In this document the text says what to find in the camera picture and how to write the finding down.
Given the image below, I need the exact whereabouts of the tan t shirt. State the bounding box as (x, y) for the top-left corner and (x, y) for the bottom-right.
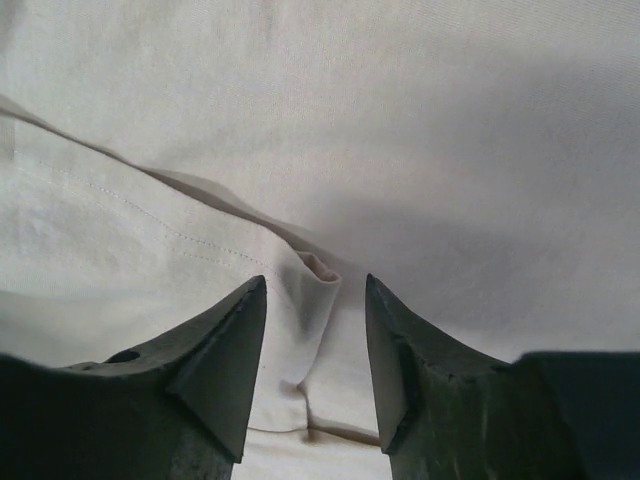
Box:
(1, 1), (639, 479)

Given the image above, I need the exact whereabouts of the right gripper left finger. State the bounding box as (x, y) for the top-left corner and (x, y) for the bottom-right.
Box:
(1, 276), (266, 480)

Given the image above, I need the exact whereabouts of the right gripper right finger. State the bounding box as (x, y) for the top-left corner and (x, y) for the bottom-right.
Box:
(365, 276), (639, 479)

